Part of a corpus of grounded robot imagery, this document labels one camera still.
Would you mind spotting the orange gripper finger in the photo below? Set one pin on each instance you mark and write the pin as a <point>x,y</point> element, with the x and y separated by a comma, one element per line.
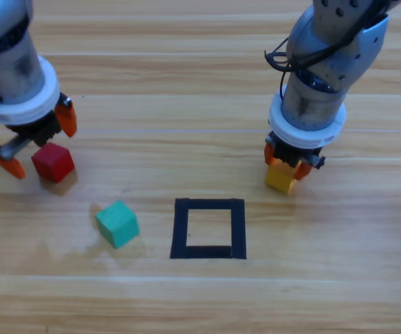
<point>66,118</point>
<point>10,167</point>
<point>303,171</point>
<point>269,156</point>

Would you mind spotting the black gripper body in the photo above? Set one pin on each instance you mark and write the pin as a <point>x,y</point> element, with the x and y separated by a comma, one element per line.
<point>42,132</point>
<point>287,153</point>

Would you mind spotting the yellow wooden cube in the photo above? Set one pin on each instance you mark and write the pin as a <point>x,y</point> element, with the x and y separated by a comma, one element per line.
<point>278,179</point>

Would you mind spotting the red wooden cube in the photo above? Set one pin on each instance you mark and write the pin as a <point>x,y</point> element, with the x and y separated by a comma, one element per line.
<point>52,163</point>

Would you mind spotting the green wooden cube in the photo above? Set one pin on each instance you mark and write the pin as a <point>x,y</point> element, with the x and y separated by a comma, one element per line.
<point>117,222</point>

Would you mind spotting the black tape square outline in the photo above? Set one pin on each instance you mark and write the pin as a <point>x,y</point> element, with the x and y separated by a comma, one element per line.
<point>179,229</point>

